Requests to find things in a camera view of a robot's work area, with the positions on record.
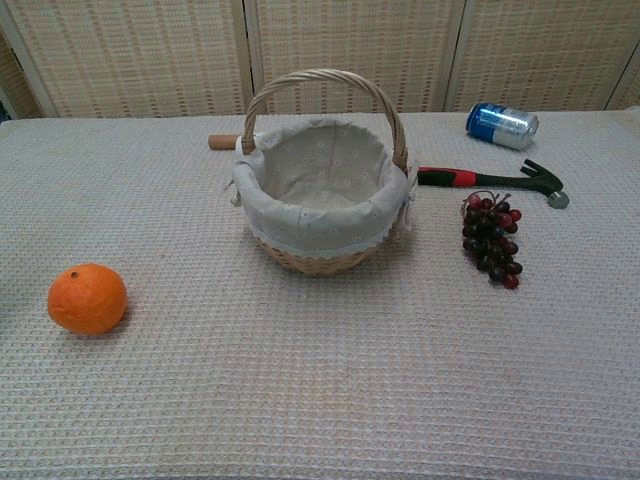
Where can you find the orange fruit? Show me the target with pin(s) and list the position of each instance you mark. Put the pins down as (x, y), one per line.
(87, 300)

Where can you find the wicker basket with cloth liner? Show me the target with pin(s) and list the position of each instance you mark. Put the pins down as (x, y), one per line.
(320, 200)

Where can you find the white waffle weave tablecloth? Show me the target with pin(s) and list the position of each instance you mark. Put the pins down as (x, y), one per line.
(320, 360)

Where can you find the black red claw hammer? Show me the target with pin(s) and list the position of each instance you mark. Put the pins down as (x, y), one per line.
(480, 178)

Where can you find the dark red grape bunch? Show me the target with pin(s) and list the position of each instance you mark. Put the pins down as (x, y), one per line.
(492, 240)

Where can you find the blue silver soda can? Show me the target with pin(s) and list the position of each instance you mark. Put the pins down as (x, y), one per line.
(502, 126)

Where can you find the woven bamboo folding screen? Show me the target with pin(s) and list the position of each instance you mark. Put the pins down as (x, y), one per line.
(150, 55)

